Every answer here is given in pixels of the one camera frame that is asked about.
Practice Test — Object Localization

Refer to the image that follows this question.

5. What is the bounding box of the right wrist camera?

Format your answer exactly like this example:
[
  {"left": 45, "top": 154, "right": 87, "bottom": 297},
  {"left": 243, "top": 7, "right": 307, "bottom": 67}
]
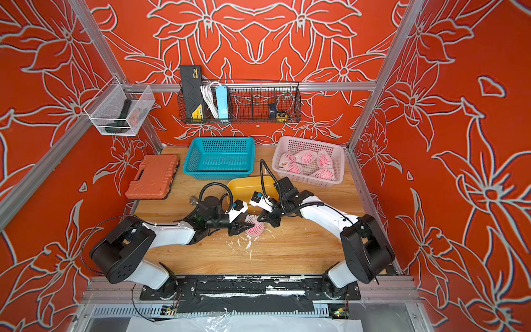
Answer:
[{"left": 249, "top": 192, "right": 274, "bottom": 212}]

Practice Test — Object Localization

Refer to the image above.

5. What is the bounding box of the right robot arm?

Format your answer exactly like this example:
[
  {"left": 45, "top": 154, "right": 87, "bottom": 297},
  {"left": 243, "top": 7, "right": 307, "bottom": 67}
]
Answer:
[{"left": 250, "top": 159, "right": 395, "bottom": 293}]

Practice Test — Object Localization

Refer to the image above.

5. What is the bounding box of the light blue power bank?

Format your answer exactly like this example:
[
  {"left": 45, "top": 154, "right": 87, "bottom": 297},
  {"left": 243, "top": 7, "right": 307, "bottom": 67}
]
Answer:
[{"left": 215, "top": 86, "right": 230, "bottom": 123}]

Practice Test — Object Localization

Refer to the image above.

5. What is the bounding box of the white coiled cable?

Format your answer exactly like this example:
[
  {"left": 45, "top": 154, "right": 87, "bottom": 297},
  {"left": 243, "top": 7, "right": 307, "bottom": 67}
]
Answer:
[{"left": 200, "top": 82, "right": 221, "bottom": 120}]

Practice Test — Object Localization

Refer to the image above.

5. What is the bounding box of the teal plastic basket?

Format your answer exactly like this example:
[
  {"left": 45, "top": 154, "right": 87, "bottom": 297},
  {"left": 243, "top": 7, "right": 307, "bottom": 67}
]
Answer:
[{"left": 183, "top": 137, "right": 255, "bottom": 181}]

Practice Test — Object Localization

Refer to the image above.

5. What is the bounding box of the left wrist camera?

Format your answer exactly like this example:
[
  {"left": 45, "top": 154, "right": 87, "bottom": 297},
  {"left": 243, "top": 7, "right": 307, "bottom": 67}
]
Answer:
[{"left": 228, "top": 199, "right": 248, "bottom": 222}]

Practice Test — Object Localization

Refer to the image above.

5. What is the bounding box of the pink plastic basket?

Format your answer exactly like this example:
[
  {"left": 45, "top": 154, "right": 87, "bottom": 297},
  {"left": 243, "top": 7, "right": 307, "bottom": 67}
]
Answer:
[{"left": 272, "top": 136, "right": 345, "bottom": 188}]

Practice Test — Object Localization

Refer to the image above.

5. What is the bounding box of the yellow plastic tray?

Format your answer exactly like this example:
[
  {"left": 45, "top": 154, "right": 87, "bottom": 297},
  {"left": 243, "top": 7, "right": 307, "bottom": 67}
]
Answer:
[{"left": 228, "top": 175, "right": 279, "bottom": 214}]

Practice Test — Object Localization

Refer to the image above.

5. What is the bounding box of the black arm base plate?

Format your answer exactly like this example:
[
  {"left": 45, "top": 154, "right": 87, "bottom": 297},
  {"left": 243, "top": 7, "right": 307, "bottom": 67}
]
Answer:
[{"left": 139, "top": 275, "right": 362, "bottom": 302}]

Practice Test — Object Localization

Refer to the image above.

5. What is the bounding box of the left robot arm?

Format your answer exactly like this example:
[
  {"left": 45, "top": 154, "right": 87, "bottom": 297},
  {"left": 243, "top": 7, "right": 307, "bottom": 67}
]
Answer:
[{"left": 89, "top": 182, "right": 254, "bottom": 299}]

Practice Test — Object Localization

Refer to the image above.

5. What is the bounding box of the black rectangular device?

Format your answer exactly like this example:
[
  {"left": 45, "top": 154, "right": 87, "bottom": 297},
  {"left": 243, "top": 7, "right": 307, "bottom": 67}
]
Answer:
[{"left": 180, "top": 65, "right": 205, "bottom": 123}]

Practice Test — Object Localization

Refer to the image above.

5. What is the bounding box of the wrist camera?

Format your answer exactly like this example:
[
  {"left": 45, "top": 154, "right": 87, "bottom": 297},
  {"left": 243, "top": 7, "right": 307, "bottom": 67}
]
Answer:
[
  {"left": 249, "top": 192, "right": 274, "bottom": 212},
  {"left": 228, "top": 199, "right": 248, "bottom": 222}
]

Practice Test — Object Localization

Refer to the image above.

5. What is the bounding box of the small grey metal part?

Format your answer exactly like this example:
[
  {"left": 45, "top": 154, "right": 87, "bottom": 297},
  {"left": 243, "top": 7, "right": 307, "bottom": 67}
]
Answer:
[{"left": 189, "top": 196, "right": 200, "bottom": 206}]

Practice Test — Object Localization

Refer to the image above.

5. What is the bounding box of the orange tool case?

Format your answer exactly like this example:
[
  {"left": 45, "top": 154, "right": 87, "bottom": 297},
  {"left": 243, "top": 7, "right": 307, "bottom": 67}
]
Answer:
[{"left": 125, "top": 154, "right": 180, "bottom": 200}]

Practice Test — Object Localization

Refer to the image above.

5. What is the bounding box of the yellow tape measure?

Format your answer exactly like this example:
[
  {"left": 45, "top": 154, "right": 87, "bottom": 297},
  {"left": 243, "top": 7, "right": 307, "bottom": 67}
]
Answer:
[{"left": 275, "top": 111, "right": 290, "bottom": 123}]

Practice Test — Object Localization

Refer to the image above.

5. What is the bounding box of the dark green tool handle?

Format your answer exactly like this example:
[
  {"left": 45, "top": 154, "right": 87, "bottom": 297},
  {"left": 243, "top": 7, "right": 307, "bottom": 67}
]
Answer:
[{"left": 105, "top": 99, "right": 131, "bottom": 134}]

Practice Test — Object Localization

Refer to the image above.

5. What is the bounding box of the clear acrylic wall box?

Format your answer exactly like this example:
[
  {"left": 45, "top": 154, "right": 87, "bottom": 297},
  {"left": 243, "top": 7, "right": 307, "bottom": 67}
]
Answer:
[{"left": 83, "top": 77, "right": 156, "bottom": 136}]

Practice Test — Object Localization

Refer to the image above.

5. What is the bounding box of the black wire wall basket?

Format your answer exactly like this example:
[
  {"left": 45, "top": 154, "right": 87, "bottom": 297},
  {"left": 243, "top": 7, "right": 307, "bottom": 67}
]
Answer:
[{"left": 177, "top": 79, "right": 301, "bottom": 124}]

